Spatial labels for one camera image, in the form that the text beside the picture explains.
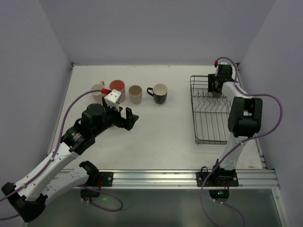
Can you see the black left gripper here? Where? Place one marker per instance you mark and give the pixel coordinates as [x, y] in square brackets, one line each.
[121, 119]

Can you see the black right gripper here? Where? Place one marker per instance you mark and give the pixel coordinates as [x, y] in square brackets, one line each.
[213, 83]

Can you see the beige cream cup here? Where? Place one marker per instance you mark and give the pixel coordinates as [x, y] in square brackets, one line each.
[135, 94]

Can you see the matte pink tumbler cup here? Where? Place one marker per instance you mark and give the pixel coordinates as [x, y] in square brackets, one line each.
[119, 86]

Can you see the glossy pink handled mug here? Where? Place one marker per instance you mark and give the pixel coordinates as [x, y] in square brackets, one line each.
[97, 94]

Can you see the glossy black handled mug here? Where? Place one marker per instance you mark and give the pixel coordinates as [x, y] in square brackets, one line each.
[158, 92]

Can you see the grey-beige speckled cup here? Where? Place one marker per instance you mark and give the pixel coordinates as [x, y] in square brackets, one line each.
[217, 95]

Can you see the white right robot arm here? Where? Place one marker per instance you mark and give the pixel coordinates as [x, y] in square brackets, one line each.
[244, 122]

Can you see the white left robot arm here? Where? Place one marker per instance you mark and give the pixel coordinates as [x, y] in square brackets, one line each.
[30, 195]

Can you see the black wire dish rack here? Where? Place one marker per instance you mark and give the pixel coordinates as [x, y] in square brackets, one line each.
[210, 115]

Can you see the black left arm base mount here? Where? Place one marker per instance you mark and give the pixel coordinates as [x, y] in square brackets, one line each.
[96, 179]

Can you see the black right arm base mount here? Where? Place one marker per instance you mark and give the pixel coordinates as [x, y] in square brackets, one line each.
[224, 179]

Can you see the aluminium mounting rail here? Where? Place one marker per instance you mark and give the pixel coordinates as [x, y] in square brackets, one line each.
[187, 179]

